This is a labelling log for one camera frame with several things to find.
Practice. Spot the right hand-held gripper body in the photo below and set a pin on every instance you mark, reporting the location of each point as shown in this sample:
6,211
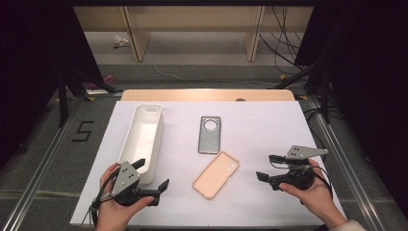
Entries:
300,152

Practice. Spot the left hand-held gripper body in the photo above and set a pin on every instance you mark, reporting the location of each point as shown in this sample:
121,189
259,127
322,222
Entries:
126,179

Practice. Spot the white plastic storage box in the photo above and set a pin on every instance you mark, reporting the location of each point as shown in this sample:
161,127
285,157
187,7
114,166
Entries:
142,138

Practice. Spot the beige phone case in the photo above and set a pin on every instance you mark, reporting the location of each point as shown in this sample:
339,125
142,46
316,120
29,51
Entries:
213,176

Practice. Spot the grey phone case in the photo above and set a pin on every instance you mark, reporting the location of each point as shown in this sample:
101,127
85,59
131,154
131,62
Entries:
209,141

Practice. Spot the person's left hand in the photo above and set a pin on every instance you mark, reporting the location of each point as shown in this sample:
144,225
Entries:
112,218

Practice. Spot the person's right hand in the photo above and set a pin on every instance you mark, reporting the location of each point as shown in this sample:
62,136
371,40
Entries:
316,199

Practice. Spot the black metal stand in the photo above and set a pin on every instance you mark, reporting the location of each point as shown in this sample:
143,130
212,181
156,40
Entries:
63,102
326,102

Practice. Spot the pink packet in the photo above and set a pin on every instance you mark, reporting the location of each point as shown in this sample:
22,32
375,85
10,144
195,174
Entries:
109,78

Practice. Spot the black curtain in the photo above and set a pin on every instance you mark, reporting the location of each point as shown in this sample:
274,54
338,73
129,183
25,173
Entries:
32,48
369,64

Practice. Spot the white paper scrap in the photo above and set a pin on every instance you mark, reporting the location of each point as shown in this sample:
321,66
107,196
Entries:
120,41

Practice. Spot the aluminium floor rail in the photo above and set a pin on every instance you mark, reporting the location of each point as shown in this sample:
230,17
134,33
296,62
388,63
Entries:
362,195
102,92
28,192

